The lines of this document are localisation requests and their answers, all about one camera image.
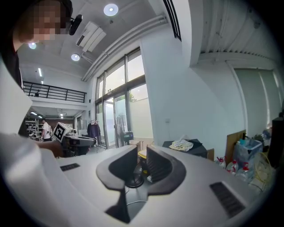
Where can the round ceiling light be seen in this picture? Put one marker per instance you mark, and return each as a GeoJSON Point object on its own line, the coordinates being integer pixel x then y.
{"type": "Point", "coordinates": [75, 57]}
{"type": "Point", "coordinates": [110, 9]}
{"type": "Point", "coordinates": [32, 45]}

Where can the leaning brown cardboard sheet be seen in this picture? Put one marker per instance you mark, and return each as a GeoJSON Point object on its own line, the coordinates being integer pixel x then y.
{"type": "Point", "coordinates": [235, 142]}

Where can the metal storage shelf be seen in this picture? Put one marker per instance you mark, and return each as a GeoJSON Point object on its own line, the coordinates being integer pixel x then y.
{"type": "Point", "coordinates": [33, 129]}

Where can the yellow-lidded trash bin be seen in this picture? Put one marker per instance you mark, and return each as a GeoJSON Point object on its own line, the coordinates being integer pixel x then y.
{"type": "Point", "coordinates": [142, 154]}

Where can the pile of cloths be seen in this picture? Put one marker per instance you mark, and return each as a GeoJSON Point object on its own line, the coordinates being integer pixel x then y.
{"type": "Point", "coordinates": [180, 145]}

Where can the clear plastic storage box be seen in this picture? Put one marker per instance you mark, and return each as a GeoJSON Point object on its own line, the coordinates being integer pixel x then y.
{"type": "Point", "coordinates": [248, 150]}

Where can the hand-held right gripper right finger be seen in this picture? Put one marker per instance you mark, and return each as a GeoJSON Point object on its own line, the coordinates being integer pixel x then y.
{"type": "Point", "coordinates": [164, 170]}

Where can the dark-framed glass doors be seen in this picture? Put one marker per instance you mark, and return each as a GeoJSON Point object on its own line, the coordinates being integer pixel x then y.
{"type": "Point", "coordinates": [119, 93]}

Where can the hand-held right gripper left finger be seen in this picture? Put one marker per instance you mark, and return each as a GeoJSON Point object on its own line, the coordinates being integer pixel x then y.
{"type": "Point", "coordinates": [115, 168]}

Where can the black head-worn camera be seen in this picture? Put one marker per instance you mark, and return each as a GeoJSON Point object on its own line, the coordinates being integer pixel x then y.
{"type": "Point", "coordinates": [75, 24]}

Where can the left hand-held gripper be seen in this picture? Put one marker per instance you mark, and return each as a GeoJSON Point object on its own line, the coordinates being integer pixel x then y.
{"type": "Point", "coordinates": [61, 133]}

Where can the pile of clear water bottles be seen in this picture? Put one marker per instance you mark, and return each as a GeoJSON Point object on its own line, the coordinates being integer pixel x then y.
{"type": "Point", "coordinates": [235, 167]}

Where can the person's head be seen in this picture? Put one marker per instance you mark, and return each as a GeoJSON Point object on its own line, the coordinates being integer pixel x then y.
{"type": "Point", "coordinates": [40, 22]}

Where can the black balcony railing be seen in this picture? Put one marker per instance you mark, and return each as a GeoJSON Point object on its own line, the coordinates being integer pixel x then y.
{"type": "Point", "coordinates": [55, 93]}

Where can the clothes rack with dark garments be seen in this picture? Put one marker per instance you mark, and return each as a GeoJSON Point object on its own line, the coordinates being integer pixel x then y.
{"type": "Point", "coordinates": [93, 130]}

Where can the black speaker box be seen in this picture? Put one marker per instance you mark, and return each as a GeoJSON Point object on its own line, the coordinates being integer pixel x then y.
{"type": "Point", "coordinates": [276, 142]}

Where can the dark table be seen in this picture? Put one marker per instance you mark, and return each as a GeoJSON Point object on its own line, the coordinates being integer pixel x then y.
{"type": "Point", "coordinates": [198, 149]}

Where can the white ceiling air conditioner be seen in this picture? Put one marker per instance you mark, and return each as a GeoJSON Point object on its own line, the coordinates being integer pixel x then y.
{"type": "Point", "coordinates": [91, 36]}

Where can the person's torso black shirt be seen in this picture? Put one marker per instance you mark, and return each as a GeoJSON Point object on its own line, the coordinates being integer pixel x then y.
{"type": "Point", "coordinates": [12, 66]}

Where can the person's left forearm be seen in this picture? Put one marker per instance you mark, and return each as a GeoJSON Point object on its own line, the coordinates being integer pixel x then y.
{"type": "Point", "coordinates": [51, 148]}

